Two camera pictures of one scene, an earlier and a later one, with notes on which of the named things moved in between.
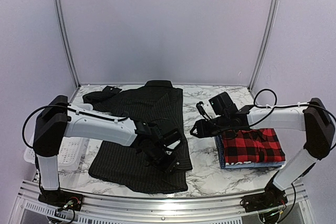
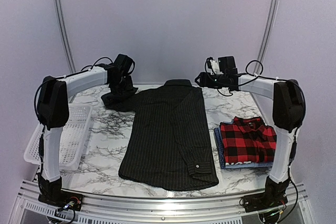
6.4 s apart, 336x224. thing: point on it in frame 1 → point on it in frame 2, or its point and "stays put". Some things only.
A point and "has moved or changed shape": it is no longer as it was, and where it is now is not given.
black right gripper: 201,130 → 204,81
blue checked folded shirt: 219,142 stays put
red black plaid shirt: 257,145 stays put
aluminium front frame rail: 28,209 stays put
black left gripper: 167,167 → 128,87
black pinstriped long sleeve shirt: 119,166 has moved or changed shape
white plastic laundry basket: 72,155 stays put
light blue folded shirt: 253,164 stays put
